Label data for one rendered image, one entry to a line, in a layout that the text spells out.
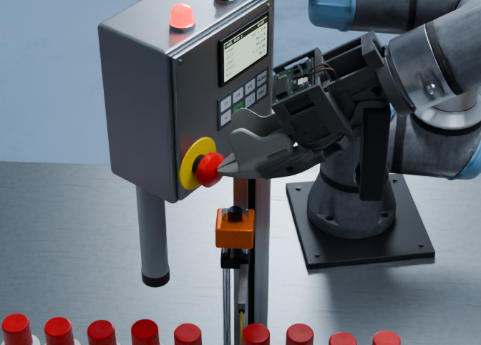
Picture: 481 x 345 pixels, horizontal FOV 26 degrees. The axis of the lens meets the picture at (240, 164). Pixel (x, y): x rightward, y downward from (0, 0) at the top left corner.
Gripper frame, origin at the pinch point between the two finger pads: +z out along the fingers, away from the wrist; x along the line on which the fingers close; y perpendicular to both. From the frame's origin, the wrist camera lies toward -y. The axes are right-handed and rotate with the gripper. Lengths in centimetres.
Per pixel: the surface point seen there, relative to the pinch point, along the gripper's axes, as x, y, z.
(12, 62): -233, -67, 146
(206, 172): 0.6, 1.5, 2.2
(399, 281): -37, -55, 4
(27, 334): -0.4, -9.9, 34.5
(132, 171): -2.8, 3.3, 10.8
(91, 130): -192, -85, 116
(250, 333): -0.7, -22.3, 10.8
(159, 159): -0.4, 4.6, 6.2
